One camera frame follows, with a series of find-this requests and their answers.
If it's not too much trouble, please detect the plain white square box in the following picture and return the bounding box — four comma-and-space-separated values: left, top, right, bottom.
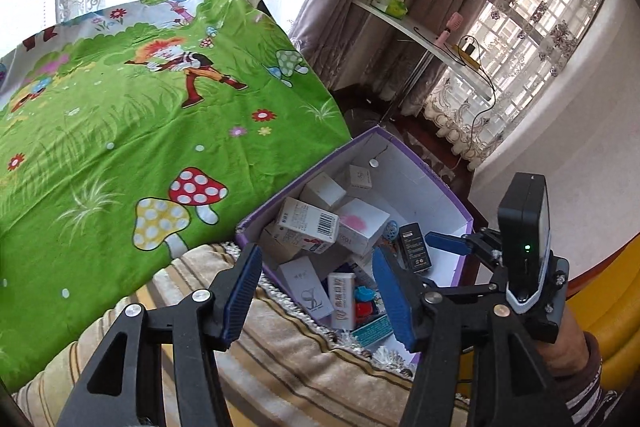
298, 172, 346, 210

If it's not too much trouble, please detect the teal toothpaste box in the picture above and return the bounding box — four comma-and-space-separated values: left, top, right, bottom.
352, 314, 393, 349

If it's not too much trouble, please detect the person right hand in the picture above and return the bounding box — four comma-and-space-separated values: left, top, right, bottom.
535, 308, 590, 378

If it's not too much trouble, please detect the red toy car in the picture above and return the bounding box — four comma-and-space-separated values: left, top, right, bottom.
355, 301, 378, 323

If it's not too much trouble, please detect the black product box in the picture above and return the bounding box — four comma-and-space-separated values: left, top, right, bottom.
397, 222, 432, 273

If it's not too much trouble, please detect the white dental box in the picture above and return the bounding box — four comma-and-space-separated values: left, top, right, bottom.
328, 272, 356, 332

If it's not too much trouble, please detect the white flat box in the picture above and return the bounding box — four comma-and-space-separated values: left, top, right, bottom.
278, 257, 334, 320

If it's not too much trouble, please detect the striped beige cushion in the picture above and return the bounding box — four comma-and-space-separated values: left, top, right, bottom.
13, 243, 412, 426

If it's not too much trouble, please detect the brown cardboard box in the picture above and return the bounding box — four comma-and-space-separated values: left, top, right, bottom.
258, 222, 299, 265

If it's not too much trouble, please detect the purple white cardboard box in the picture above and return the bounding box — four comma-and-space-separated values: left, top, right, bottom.
236, 127, 473, 362

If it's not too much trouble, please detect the white barcode medicine box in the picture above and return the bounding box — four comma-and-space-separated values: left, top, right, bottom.
272, 197, 340, 254

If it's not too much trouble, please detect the white saxophone music box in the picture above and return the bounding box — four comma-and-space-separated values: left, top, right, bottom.
347, 165, 373, 190

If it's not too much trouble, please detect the green cartoon tablecloth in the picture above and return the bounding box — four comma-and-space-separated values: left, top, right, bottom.
1, 0, 349, 390

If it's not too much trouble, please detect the pink hairbrush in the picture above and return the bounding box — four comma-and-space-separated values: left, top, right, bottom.
435, 12, 464, 48

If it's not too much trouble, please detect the white side table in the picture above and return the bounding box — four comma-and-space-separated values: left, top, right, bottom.
352, 0, 496, 124

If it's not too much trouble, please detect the green tissue pack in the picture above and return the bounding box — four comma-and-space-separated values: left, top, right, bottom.
371, 0, 408, 20

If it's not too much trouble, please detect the black camera box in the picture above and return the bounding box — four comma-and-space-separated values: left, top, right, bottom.
497, 172, 550, 300

